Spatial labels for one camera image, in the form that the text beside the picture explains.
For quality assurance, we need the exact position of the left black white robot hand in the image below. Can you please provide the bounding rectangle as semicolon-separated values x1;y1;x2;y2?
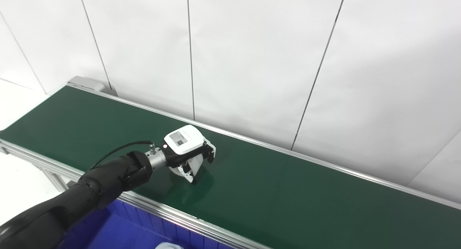
161;125;216;184

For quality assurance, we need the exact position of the green conveyor belt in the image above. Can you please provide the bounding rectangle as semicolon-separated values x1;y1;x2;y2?
0;76;461;249
0;86;461;249

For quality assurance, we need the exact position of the blue plastic bin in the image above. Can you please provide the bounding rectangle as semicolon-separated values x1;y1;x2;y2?
59;199;234;249

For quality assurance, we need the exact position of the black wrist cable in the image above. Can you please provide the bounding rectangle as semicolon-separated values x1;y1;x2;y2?
88;141;156;170

